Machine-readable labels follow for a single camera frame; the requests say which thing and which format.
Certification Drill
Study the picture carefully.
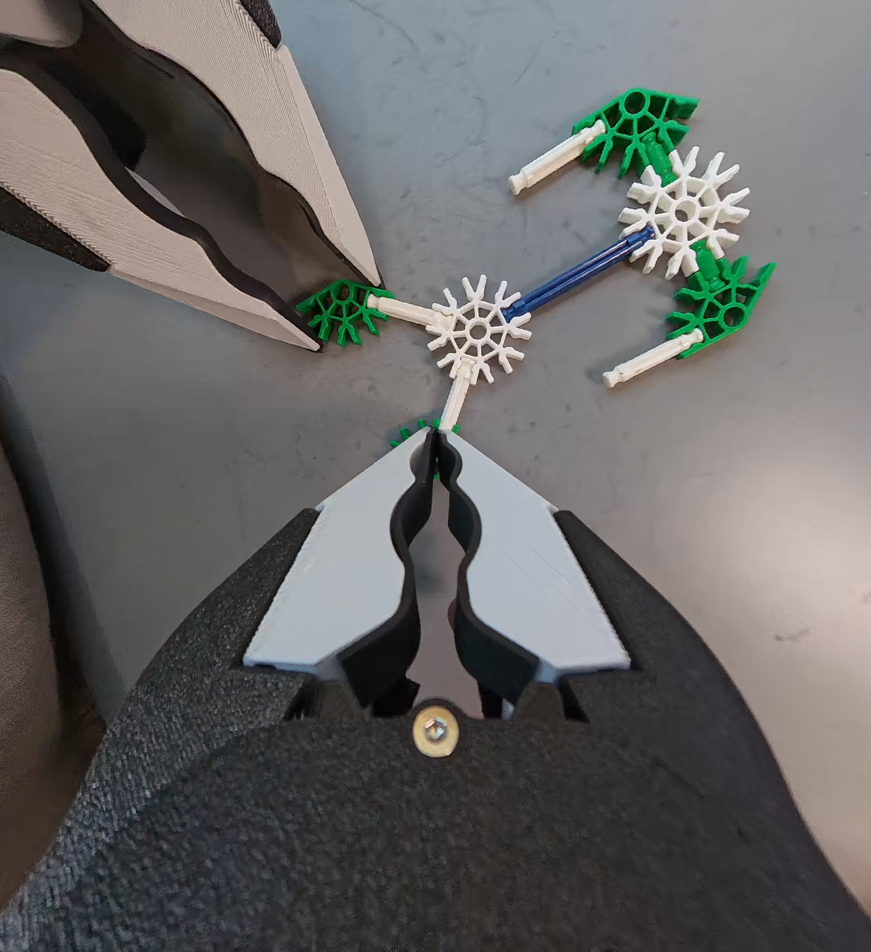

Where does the grey desk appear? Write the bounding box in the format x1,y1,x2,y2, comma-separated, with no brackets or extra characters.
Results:
0,0,871,946

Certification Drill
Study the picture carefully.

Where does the green white toy connector assembly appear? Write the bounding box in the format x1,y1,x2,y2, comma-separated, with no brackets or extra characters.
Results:
502,88,777,390

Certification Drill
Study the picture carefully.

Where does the green fan toy connector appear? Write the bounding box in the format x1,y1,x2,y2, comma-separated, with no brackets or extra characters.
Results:
389,418,460,480
296,277,393,348

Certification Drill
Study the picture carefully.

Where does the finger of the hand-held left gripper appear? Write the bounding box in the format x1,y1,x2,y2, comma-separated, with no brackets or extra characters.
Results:
0,45,323,353
82,0,384,291

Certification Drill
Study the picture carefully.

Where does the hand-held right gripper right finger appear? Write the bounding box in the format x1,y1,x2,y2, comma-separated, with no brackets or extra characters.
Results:
435,431,632,721

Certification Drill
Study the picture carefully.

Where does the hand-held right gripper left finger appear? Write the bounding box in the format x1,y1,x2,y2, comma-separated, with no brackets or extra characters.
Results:
242,430,438,718

